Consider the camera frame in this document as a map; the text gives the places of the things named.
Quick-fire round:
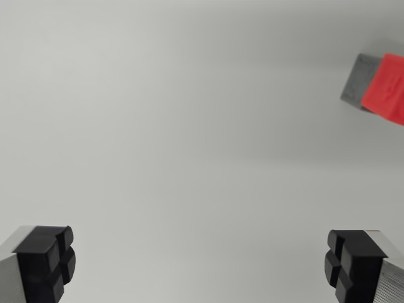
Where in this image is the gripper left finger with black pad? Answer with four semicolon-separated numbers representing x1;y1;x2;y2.
0;225;77;303

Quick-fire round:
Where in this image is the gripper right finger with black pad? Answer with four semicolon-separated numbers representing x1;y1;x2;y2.
323;229;404;303

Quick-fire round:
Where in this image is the red studded block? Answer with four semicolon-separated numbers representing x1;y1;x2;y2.
361;52;404;126

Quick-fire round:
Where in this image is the grey soft cube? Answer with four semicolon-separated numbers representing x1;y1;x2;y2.
340;52;384;111

